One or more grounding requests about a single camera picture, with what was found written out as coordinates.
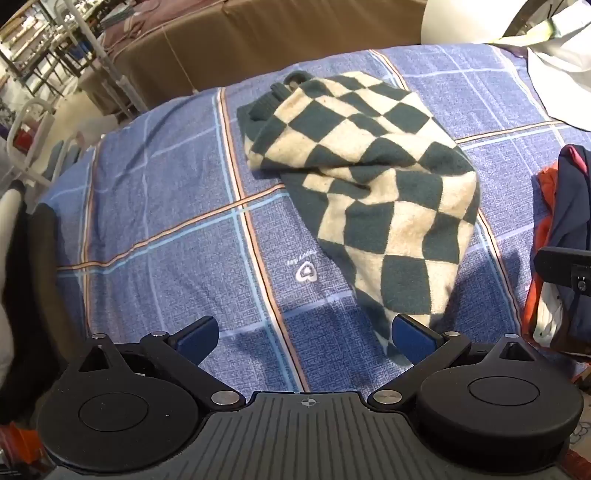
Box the storage shelves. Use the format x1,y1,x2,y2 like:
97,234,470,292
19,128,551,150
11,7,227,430
0,0,100,100

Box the person's dark clothing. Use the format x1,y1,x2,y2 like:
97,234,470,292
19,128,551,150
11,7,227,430
0,179,90,428

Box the brown sofa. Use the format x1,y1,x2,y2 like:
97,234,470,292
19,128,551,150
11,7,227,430
99,0,429,117

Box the white garment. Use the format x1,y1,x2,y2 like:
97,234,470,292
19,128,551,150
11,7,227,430
501,4,591,134

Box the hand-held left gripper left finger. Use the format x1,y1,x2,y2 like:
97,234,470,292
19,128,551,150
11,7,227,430
69,316,245,409

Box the white metal pole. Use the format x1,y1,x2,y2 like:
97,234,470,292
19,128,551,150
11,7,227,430
60,0,141,118

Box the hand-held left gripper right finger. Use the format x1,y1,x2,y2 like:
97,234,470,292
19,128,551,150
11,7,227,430
367,314,548,409

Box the green and cream checkered sweater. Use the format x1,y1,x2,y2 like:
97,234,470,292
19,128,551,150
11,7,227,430
236,71,481,367

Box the orange garment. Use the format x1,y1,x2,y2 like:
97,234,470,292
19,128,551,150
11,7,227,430
524,168,564,335

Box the blue plaid bed sheet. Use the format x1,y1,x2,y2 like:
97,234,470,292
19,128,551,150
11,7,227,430
34,43,591,393

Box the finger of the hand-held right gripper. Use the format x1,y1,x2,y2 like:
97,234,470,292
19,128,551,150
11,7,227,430
534,247,591,296

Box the white round object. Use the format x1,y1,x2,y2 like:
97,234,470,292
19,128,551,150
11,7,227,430
420,0,520,45

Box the navy garment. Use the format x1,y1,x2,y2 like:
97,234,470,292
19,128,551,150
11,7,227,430
545,144,591,354

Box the purple cloth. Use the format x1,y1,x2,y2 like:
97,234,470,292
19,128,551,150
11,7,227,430
100,0,222,52

